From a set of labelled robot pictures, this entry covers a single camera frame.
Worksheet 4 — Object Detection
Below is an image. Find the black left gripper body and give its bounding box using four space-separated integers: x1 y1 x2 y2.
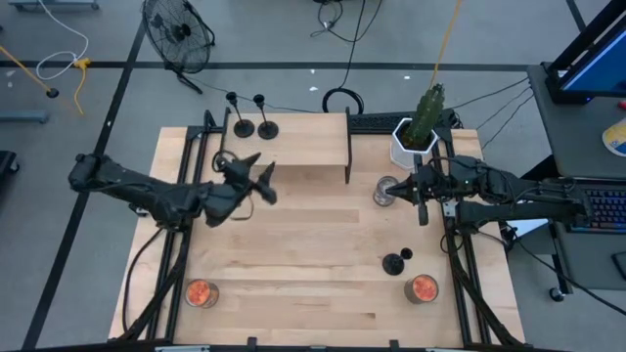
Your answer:
201 158 256 229

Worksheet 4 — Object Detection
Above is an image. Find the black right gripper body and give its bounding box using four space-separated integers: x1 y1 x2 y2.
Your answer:
412 162 455 205

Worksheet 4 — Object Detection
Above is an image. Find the printed food packet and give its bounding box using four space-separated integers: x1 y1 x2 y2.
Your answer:
373 175 399 208

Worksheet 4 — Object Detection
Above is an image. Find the black candlestick holder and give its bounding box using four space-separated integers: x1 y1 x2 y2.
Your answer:
381 246 415 277
252 93 280 142
225 90 256 140

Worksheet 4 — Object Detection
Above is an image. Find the orange candle glass jar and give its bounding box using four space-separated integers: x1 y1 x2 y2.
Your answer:
403 274 440 305
184 278 220 309

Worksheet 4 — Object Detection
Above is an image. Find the white plant pot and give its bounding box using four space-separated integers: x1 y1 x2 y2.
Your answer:
389 116 440 172

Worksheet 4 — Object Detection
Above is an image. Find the wooden shelf with black legs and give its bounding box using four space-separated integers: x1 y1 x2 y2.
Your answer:
217 106 353 186

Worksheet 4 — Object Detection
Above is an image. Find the black keyboard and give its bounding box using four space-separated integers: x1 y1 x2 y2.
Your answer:
349 110 459 136

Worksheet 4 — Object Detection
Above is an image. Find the green cactus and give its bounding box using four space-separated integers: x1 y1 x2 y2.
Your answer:
405 82 447 148

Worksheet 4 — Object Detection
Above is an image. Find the white paper sheet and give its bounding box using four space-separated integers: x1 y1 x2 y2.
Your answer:
503 217 549 240

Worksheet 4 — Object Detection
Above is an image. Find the grey side desk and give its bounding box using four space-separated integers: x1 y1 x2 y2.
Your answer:
525 63 626 294

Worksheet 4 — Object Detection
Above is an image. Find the black floor fan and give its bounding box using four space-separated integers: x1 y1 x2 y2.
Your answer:
141 0 217 95

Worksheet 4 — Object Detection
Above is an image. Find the backlit colourful keyboard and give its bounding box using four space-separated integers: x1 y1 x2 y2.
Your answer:
584 188 626 232

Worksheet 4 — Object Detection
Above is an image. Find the white yellow blue disc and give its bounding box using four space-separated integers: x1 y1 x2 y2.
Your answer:
602 116 626 158

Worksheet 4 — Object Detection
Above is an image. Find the yellow pole with black foot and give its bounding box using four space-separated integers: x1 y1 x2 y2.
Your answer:
0 44 61 100

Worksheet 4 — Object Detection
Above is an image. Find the large black monitor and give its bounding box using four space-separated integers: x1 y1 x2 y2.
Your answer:
543 0 626 106

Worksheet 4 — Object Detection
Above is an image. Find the grey floor bar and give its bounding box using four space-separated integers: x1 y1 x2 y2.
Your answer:
0 110 50 124
8 0 101 12

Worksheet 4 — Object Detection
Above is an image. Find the black aluminium rig frame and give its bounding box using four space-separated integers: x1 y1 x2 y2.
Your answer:
108 108 527 352

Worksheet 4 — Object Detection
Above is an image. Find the black desk cable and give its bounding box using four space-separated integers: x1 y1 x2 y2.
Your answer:
452 76 532 111

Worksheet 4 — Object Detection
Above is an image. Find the black hanging cable with coil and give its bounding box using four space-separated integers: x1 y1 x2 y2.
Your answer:
321 0 368 115

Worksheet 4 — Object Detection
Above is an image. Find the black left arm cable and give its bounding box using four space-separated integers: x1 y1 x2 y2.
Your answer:
120 225 167 336

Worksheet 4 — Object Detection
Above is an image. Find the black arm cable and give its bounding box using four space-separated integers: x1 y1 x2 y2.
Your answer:
506 229 626 317
120 225 167 336

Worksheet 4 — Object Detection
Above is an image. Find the yellow hanging strap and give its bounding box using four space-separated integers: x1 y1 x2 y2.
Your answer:
428 0 464 90

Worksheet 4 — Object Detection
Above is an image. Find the black tangled floor cable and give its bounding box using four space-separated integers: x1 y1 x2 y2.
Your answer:
310 0 385 44

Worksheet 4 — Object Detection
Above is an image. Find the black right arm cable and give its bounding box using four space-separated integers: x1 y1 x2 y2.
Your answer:
506 229 626 317

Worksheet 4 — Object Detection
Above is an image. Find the yellow cable with plug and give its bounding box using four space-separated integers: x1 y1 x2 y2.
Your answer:
71 57 93 116

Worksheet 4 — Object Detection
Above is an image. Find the white floor cable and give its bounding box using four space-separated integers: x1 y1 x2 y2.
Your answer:
34 0 90 82

